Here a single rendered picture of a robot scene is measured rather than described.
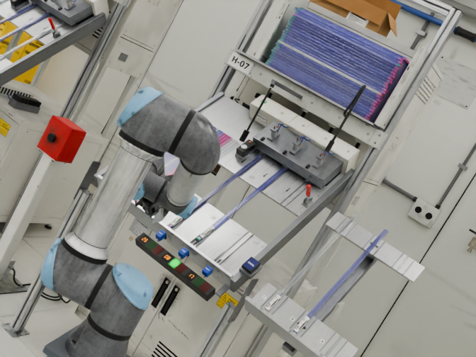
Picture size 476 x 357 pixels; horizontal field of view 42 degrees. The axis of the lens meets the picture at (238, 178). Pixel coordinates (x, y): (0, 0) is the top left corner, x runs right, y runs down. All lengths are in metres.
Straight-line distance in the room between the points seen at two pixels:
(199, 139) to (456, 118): 2.65
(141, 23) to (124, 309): 2.11
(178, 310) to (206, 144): 1.23
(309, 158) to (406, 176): 1.56
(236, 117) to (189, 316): 0.83
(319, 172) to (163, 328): 0.88
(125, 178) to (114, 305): 0.30
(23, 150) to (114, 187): 1.80
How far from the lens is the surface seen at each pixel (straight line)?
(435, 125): 3.91
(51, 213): 3.62
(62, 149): 2.69
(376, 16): 2.89
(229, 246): 2.16
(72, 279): 1.52
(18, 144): 3.19
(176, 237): 2.17
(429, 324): 3.89
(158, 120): 1.42
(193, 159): 1.44
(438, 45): 2.48
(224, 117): 2.63
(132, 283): 1.50
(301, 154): 2.42
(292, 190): 2.36
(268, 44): 2.67
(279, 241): 2.18
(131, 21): 3.32
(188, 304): 2.52
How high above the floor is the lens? 1.34
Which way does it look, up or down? 9 degrees down
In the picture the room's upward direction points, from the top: 29 degrees clockwise
